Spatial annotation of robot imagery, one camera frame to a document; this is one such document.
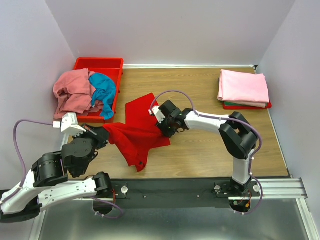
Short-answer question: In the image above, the red t shirt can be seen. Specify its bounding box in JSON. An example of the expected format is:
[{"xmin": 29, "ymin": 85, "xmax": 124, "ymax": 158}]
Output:
[{"xmin": 103, "ymin": 93, "xmax": 171, "ymax": 172}]

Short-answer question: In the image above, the dusty pink t shirt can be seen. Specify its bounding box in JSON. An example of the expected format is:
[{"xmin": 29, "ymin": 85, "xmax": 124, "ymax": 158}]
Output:
[{"xmin": 53, "ymin": 68, "xmax": 103, "ymax": 120}]

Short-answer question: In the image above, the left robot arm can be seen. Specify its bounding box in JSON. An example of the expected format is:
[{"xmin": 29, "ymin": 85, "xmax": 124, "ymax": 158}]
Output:
[{"xmin": 0, "ymin": 124, "xmax": 113, "ymax": 224}]

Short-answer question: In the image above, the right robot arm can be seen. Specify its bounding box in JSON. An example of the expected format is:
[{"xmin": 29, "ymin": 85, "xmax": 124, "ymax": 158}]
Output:
[{"xmin": 149, "ymin": 100, "xmax": 261, "ymax": 196}]

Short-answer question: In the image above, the blue t shirt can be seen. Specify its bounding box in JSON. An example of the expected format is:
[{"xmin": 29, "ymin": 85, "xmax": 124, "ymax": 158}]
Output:
[{"xmin": 89, "ymin": 73, "xmax": 117, "ymax": 120}]

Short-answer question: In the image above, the folded green shirt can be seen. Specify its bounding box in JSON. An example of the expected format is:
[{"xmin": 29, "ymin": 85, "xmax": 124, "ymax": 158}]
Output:
[{"xmin": 223, "ymin": 101, "xmax": 248, "ymax": 107}]

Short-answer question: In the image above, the folded light pink shirt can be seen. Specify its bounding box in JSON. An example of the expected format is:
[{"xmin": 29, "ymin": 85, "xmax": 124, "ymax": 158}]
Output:
[{"xmin": 217, "ymin": 69, "xmax": 270, "ymax": 108}]

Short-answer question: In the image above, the red plastic bin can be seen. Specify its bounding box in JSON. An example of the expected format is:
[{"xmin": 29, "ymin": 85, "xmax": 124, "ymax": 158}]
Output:
[{"xmin": 73, "ymin": 57, "xmax": 124, "ymax": 124}]

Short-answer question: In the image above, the folded red shirt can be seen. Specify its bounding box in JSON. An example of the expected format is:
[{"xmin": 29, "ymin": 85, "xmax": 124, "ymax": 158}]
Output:
[{"xmin": 222, "ymin": 102, "xmax": 272, "ymax": 110}]

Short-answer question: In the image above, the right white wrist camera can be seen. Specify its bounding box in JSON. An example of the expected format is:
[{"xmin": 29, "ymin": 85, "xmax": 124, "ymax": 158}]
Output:
[{"xmin": 148, "ymin": 106, "xmax": 166, "ymax": 124}]

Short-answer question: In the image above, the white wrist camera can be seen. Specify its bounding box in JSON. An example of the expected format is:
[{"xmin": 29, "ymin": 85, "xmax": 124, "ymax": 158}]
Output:
[
  {"xmin": 53, "ymin": 112, "xmax": 86, "ymax": 137},
  {"xmin": 148, "ymin": 106, "xmax": 166, "ymax": 124}
]

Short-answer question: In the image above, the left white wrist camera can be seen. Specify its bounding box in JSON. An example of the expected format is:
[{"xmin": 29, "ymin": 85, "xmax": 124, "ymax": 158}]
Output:
[{"xmin": 53, "ymin": 112, "xmax": 86, "ymax": 137}]

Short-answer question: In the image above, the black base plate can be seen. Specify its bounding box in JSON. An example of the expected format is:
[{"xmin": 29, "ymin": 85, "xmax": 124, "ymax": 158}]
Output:
[{"xmin": 82, "ymin": 176, "xmax": 261, "ymax": 210}]

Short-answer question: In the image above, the aluminium frame rail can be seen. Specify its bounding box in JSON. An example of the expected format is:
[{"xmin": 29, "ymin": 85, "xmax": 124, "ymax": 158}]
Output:
[{"xmin": 30, "ymin": 130, "xmax": 319, "ymax": 240}]

